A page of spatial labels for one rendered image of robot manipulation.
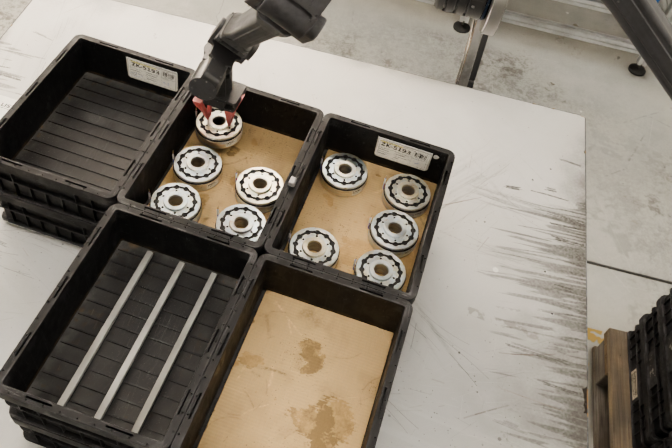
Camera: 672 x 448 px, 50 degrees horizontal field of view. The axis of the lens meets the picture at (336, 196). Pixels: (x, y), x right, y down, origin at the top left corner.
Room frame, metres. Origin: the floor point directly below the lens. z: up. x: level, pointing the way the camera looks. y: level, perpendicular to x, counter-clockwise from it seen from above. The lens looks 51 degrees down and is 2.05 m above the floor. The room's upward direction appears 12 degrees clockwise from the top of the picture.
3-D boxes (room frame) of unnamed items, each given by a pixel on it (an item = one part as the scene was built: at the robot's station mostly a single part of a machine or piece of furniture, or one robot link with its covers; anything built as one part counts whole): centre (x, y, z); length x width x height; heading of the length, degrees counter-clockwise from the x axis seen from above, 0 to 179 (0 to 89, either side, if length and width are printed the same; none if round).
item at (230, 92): (1.09, 0.29, 1.00); 0.10 x 0.07 x 0.07; 82
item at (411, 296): (0.92, -0.06, 0.92); 0.40 x 0.30 x 0.02; 172
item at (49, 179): (1.00, 0.53, 0.92); 0.40 x 0.30 x 0.02; 172
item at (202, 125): (1.08, 0.29, 0.88); 0.10 x 0.10 x 0.01
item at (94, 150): (1.00, 0.53, 0.87); 0.40 x 0.30 x 0.11; 172
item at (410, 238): (0.91, -0.13, 0.86); 0.10 x 0.10 x 0.01
